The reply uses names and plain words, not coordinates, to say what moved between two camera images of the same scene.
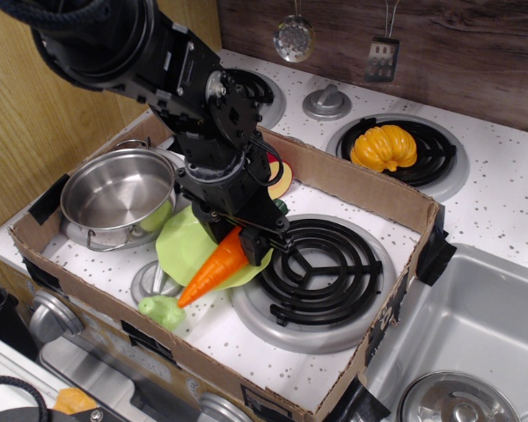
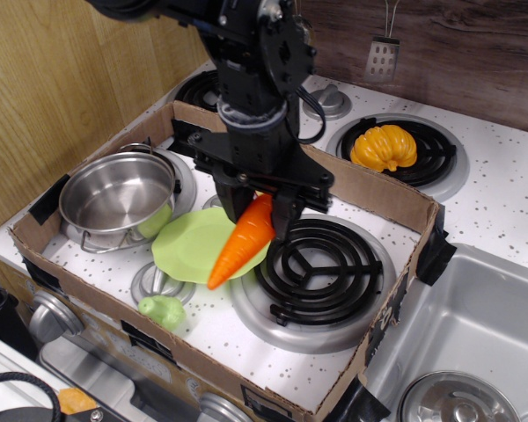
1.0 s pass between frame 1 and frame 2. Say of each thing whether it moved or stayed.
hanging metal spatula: stayed
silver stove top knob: stayed
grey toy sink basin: stayed
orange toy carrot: moved
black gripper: moved
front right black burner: stayed
